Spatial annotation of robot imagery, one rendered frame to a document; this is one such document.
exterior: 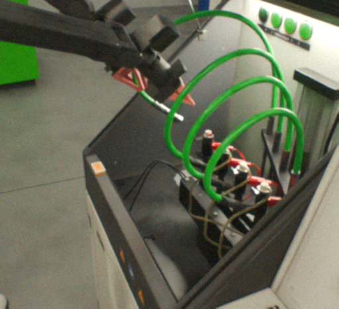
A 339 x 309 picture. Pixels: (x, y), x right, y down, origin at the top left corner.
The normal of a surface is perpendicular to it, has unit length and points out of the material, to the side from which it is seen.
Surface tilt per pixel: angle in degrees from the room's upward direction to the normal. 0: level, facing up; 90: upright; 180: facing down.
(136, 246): 0
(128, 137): 90
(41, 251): 0
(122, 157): 90
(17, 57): 90
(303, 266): 76
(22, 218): 0
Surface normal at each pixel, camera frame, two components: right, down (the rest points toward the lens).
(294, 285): -0.88, -0.02
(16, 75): 0.50, 0.46
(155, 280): 0.03, -0.86
